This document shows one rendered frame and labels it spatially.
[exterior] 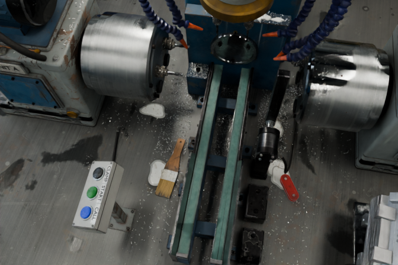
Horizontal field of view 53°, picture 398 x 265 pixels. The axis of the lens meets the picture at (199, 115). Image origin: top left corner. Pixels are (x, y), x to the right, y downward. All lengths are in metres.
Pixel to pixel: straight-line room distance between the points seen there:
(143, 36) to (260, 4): 0.34
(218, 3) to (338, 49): 0.36
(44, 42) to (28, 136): 0.43
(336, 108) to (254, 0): 0.36
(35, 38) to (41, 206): 0.52
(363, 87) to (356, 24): 0.63
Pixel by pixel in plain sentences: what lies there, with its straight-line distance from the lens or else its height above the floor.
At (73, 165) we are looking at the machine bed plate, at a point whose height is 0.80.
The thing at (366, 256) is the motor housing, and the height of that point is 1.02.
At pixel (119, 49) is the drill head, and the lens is 1.10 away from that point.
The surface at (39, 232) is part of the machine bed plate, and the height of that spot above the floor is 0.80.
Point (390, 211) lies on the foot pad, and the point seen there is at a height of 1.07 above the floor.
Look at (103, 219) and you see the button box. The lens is 1.01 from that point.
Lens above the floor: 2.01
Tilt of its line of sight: 63 degrees down
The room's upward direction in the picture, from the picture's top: 3 degrees counter-clockwise
